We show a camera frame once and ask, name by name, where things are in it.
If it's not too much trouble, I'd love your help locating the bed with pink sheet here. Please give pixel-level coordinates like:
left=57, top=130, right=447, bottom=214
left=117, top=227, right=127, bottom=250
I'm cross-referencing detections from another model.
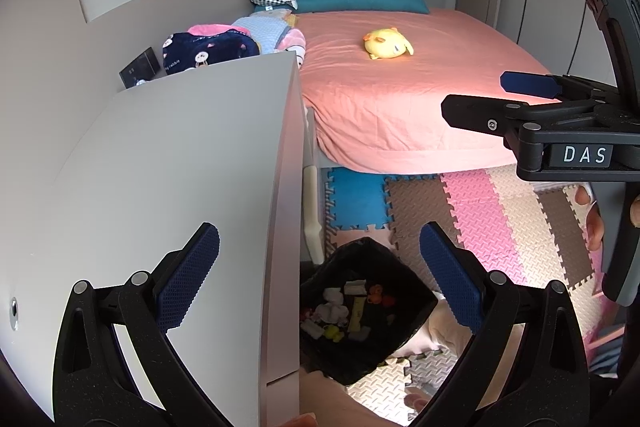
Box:
left=295, top=7, right=621, bottom=175

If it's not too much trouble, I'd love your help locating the low cabinet with cream edge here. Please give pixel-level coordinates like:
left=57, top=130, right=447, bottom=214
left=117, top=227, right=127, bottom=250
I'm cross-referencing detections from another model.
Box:
left=302, top=107, right=328, bottom=267

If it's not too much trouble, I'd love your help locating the foam puzzle floor mat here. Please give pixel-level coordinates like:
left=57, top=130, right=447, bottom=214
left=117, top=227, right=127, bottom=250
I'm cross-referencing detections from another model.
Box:
left=320, top=162, right=626, bottom=427

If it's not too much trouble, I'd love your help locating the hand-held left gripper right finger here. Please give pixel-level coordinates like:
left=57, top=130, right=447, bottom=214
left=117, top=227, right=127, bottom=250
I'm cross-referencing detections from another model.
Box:
left=410, top=222, right=591, bottom=427

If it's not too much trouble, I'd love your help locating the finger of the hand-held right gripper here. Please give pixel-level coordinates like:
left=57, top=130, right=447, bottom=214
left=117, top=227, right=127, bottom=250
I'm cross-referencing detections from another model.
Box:
left=440, top=94, right=598, bottom=140
left=499, top=70, right=620, bottom=104

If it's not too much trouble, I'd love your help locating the white pink cartoon blanket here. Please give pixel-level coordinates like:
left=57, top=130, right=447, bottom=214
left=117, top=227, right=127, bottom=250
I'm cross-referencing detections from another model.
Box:
left=277, top=27, right=307, bottom=68

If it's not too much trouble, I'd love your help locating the person's foot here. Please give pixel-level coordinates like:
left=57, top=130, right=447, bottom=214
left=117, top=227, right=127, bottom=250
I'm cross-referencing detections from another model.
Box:
left=402, top=394, right=432, bottom=414

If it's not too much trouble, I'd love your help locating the thin black pole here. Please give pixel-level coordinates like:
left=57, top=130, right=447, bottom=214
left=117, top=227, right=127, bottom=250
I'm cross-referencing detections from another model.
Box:
left=516, top=0, right=532, bottom=46

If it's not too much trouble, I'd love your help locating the bin with black bag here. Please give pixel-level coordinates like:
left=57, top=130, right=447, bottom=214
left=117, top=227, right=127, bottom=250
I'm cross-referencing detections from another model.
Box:
left=299, top=237, right=440, bottom=387

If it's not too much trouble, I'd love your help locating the black wall switch panel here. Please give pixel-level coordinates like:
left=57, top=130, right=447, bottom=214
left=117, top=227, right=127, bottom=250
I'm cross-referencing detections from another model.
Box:
left=118, top=47, right=161, bottom=88

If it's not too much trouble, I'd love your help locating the yellow plush toy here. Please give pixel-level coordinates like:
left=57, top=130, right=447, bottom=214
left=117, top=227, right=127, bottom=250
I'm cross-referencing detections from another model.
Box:
left=362, top=28, right=416, bottom=60

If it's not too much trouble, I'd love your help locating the person's right hand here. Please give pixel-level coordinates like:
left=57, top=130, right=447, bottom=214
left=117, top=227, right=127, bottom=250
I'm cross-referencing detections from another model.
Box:
left=574, top=183, right=607, bottom=254

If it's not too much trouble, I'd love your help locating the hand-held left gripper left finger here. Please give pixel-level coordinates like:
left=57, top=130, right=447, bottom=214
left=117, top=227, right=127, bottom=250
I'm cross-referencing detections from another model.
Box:
left=51, top=222, right=233, bottom=427

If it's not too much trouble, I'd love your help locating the light blue dotted blanket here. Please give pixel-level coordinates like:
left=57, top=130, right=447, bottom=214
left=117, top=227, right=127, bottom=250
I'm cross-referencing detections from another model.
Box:
left=232, top=14, right=293, bottom=54

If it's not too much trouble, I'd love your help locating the navy printed blanket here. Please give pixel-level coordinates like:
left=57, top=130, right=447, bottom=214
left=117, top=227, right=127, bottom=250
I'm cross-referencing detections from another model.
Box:
left=161, top=29, right=261, bottom=72

